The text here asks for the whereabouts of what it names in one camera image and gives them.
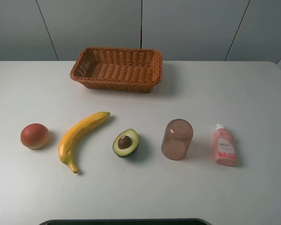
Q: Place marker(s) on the halved avocado with pit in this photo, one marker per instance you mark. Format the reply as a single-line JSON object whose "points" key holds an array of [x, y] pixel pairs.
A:
{"points": [[126, 143]]}

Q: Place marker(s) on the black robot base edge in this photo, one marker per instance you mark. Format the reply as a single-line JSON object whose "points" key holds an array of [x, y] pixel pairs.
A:
{"points": [[188, 221]]}

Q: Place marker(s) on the brown wicker basket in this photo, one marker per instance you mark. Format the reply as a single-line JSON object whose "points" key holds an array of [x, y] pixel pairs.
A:
{"points": [[137, 70]]}

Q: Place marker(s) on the brown translucent plastic cup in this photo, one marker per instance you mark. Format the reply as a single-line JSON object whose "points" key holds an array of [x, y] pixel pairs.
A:
{"points": [[177, 138]]}

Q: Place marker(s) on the yellow banana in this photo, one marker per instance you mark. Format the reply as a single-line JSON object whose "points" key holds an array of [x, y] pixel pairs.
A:
{"points": [[75, 134]]}

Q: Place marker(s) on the pink lotion bottle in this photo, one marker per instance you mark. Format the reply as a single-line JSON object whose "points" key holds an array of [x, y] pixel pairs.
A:
{"points": [[224, 149]]}

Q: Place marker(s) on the red orange round fruit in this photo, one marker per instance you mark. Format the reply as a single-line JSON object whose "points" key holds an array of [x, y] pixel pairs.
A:
{"points": [[35, 136]]}

